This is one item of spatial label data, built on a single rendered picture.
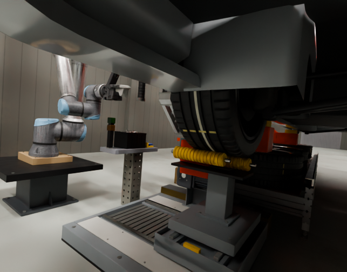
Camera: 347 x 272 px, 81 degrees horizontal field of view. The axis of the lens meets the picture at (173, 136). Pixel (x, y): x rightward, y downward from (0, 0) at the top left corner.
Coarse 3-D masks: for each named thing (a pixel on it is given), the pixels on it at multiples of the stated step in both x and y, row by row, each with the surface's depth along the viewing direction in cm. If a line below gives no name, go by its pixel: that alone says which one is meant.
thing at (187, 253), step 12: (168, 228) 96; (264, 228) 101; (156, 240) 88; (168, 240) 84; (180, 240) 85; (192, 240) 89; (252, 240) 93; (168, 252) 84; (180, 252) 80; (192, 252) 77; (204, 252) 81; (216, 252) 78; (240, 252) 83; (252, 252) 83; (192, 264) 77; (204, 264) 74; (216, 264) 72; (228, 264) 74; (240, 264) 71
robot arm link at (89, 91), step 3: (87, 87) 127; (90, 87) 125; (93, 87) 123; (84, 90) 128; (87, 90) 126; (90, 90) 124; (93, 90) 122; (84, 93) 128; (87, 93) 125; (90, 93) 124; (93, 93) 123; (87, 96) 125; (90, 96) 125; (93, 96) 124; (93, 99) 125; (96, 99) 126; (99, 99) 128
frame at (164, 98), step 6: (162, 90) 84; (162, 96) 84; (168, 96) 82; (162, 102) 85; (168, 102) 84; (168, 108) 89; (168, 114) 89; (174, 120) 93; (174, 126) 94; (180, 132) 95
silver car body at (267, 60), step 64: (0, 0) 22; (64, 0) 31; (128, 0) 36; (192, 0) 44; (256, 0) 42; (320, 0) 40; (128, 64) 39; (192, 64) 56; (256, 64) 46; (320, 64) 110; (320, 128) 373
